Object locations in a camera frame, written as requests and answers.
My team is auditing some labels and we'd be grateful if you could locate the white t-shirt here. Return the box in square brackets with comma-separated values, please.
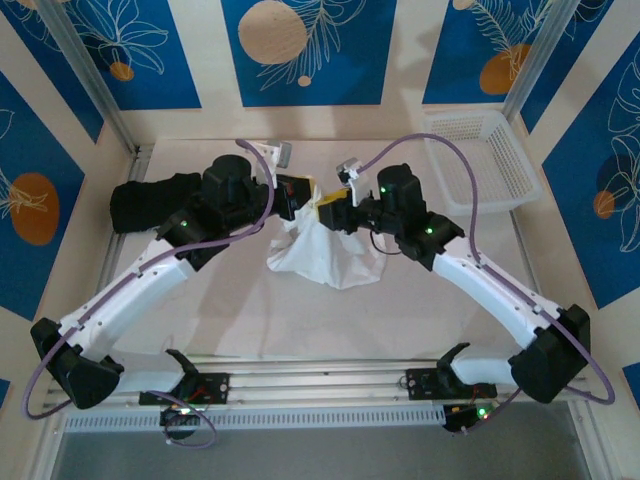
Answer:
[264, 174, 389, 291]

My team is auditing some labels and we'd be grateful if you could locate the black folded garment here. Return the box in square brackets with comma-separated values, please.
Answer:
[109, 172, 206, 235]

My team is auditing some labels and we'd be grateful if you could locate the white plastic mesh basket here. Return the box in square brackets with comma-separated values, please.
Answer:
[422, 110, 544, 217]

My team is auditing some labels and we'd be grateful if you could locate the small controller circuit board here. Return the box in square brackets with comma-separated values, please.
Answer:
[442, 402, 501, 434]
[159, 405, 211, 427]

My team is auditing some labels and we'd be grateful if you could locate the thin black gripper wire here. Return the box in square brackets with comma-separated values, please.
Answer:
[367, 229, 401, 256]

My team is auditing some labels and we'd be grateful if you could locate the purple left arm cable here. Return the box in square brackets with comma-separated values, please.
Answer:
[22, 138, 276, 449]

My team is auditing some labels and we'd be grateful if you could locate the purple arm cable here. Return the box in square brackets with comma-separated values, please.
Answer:
[22, 138, 276, 449]
[357, 132, 616, 436]

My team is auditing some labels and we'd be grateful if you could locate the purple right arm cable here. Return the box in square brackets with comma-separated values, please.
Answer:
[357, 132, 616, 436]

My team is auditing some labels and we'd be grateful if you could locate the aluminium table side rail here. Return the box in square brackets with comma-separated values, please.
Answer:
[74, 143, 155, 359]
[508, 207, 576, 361]

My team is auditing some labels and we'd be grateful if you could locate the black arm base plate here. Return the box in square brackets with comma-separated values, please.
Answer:
[138, 372, 232, 407]
[405, 367, 499, 402]

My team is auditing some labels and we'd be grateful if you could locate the aluminium frame post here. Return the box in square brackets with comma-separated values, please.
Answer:
[502, 0, 576, 119]
[37, 0, 139, 154]

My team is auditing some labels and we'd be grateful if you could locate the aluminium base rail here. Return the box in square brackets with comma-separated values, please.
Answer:
[42, 349, 591, 416]

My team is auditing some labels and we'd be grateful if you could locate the grey slotted cable duct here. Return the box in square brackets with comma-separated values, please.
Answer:
[64, 405, 446, 434]

